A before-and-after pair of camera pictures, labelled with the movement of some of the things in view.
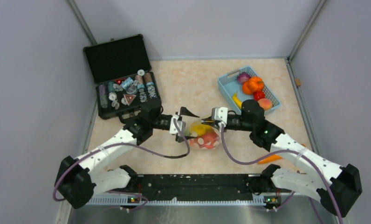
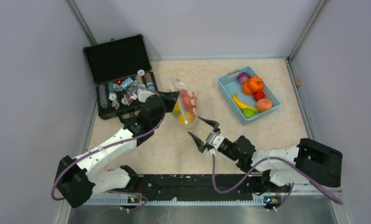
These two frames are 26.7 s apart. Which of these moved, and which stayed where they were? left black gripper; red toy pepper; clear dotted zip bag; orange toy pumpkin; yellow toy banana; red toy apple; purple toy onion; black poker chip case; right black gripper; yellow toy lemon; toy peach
Moved: red toy apple; yellow toy lemon; clear dotted zip bag; left black gripper; right black gripper
Stayed: toy peach; red toy pepper; orange toy pumpkin; yellow toy banana; purple toy onion; black poker chip case
